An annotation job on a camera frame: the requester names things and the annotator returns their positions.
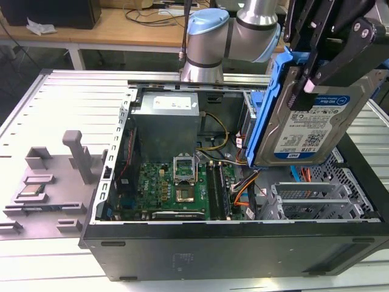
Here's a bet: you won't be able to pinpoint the large black box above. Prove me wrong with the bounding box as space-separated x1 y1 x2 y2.
0 0 103 30

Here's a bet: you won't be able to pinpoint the RAM stick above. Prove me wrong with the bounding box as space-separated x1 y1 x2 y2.
216 162 232 220

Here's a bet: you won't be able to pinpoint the metal socket cover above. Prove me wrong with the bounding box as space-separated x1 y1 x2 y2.
172 154 196 186

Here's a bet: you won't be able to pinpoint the hard disk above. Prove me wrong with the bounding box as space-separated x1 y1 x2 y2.
245 45 389 169

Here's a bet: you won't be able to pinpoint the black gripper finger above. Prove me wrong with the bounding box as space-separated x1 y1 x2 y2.
287 0 389 112
283 0 308 51

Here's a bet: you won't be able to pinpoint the green motherboard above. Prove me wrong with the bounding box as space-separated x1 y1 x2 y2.
115 161 247 221

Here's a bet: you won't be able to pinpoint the black graphics card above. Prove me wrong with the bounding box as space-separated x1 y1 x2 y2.
151 210 206 221

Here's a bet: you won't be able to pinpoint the grey plastic parts rack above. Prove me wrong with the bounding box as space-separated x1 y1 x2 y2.
0 130 106 241

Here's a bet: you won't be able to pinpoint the black RAM slot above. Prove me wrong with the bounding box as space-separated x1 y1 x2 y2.
205 162 218 220

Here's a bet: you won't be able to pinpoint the black case fan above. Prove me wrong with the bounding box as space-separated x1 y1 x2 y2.
114 127 142 195

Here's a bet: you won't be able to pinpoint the CPU socket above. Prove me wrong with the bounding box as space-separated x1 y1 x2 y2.
174 187 196 204

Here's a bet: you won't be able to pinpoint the silver CPU chip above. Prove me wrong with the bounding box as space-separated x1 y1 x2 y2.
18 184 46 197

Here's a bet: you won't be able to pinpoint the black PC case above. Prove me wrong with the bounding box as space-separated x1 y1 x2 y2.
78 79 389 282

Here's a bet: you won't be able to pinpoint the yellow and black wires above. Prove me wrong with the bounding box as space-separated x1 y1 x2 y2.
199 111 230 151

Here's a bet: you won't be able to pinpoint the grey power supply unit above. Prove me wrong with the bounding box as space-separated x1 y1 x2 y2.
130 92 203 153

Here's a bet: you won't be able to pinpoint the grey metal disk bay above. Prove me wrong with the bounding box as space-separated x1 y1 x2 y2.
261 181 375 220

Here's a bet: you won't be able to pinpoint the grey metal drive cage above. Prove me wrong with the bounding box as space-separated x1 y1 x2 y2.
242 91 268 153

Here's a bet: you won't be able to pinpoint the black cable with metal plug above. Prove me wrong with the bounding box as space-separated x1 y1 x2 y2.
179 0 193 61

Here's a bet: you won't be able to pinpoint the wooden desk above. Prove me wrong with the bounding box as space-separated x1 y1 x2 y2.
0 7 292 73

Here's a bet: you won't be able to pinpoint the black wire bundle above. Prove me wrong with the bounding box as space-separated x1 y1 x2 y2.
232 169 261 192

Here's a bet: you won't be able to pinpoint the crumpled white plastic bag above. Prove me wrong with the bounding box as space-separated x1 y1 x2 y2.
26 16 58 37

